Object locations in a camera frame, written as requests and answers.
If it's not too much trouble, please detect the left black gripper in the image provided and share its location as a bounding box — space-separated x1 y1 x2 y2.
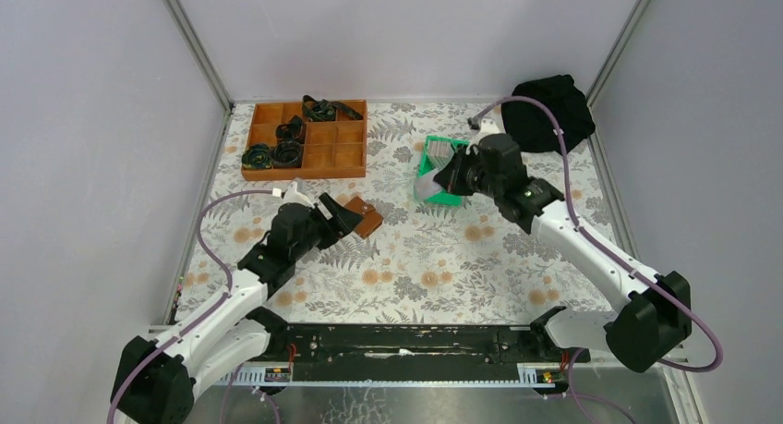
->
291 194 366 263

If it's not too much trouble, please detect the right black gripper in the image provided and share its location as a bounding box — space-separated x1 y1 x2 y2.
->
433 144 501 200

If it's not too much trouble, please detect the white credit card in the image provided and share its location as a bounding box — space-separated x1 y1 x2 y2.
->
414 169 444 201

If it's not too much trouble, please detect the brown leather card holder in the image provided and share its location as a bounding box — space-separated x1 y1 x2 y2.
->
344 196 384 239

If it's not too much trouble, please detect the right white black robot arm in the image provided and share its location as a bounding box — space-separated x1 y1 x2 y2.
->
417 119 693 372

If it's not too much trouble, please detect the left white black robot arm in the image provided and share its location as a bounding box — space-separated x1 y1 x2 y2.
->
106 182 364 423

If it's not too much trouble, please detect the stack of credit cards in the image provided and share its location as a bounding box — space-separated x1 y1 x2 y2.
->
426 139 454 170

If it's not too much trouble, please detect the green plastic bin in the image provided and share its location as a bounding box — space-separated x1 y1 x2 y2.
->
414 135 468 207

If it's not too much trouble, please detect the wooden compartment tray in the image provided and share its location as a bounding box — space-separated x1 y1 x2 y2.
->
240 100 367 181

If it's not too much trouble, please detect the rolled belt lower right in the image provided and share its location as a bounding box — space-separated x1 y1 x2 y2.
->
271 140 304 169

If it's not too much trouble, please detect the rolled belt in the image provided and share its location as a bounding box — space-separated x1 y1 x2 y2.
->
271 140 304 169
302 94 364 122
275 115 307 144
241 143 273 170

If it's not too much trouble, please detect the floral patterned table mat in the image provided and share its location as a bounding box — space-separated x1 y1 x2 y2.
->
168 103 617 324

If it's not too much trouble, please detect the black cloth bundle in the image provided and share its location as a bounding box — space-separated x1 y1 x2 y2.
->
500 74 596 153

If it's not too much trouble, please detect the rolled belt middle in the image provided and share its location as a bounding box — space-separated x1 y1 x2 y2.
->
275 115 307 144

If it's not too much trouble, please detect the rolled belt lower left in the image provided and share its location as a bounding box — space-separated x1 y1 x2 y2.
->
241 143 273 170

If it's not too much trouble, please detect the rolled belt top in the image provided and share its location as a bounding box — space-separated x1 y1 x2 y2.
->
302 94 364 122

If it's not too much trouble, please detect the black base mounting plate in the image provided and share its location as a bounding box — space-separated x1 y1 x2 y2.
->
251 323 577 364

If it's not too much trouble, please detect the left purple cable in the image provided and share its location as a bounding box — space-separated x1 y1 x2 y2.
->
106 188 283 424

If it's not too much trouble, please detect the purple cable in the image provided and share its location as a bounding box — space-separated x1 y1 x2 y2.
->
106 188 283 424
467 95 724 424

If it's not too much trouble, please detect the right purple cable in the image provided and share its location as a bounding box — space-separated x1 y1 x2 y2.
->
467 95 724 424

